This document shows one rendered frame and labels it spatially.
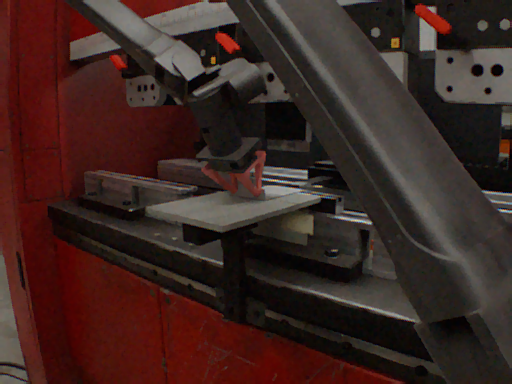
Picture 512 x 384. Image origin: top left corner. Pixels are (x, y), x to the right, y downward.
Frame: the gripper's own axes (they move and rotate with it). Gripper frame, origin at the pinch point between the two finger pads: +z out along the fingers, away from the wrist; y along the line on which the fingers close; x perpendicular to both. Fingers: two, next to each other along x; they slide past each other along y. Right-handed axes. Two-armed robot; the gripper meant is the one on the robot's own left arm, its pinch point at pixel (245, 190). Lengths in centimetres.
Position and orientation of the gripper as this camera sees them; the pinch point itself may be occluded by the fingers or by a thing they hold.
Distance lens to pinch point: 74.4
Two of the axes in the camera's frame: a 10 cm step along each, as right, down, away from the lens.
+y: -7.7, -1.1, 6.3
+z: 3.2, 7.9, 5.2
